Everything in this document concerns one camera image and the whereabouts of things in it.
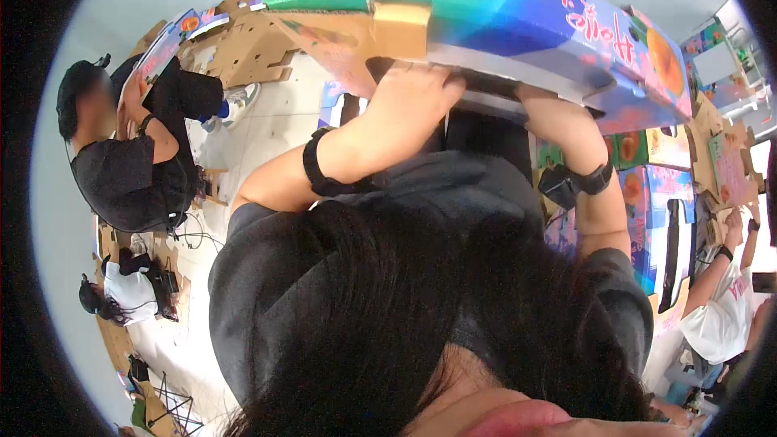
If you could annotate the person's right hand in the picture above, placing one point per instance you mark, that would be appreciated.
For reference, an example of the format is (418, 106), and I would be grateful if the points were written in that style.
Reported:
(555, 118)

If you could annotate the person's left hand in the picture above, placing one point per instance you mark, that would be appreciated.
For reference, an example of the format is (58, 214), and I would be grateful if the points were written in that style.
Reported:
(400, 109)

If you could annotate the person's left fingers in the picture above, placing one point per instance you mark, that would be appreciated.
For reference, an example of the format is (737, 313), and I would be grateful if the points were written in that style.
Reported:
(446, 86)

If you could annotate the colourful fruit print carton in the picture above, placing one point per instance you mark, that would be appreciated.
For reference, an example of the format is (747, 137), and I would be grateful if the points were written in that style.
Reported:
(504, 6)

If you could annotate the black wrist band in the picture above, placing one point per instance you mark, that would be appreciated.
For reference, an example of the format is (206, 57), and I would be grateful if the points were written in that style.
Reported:
(317, 164)
(576, 183)

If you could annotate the person's body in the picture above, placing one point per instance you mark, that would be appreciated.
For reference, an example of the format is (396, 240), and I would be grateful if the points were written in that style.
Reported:
(388, 267)

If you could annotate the pile of flat cardboard sheets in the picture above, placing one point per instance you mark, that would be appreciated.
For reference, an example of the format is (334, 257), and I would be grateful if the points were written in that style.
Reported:
(249, 48)
(725, 164)

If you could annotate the stack of fruit print cartons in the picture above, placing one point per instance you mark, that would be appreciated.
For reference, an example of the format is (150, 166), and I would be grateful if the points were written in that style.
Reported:
(649, 194)

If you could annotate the wooden stool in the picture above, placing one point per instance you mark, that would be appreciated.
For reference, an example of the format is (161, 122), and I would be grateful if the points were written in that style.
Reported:
(213, 185)

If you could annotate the flat fruit print carton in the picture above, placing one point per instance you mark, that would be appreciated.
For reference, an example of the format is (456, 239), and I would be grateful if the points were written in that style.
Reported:
(155, 60)

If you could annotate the black folding stand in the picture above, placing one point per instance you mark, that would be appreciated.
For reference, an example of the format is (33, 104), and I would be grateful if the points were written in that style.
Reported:
(173, 406)

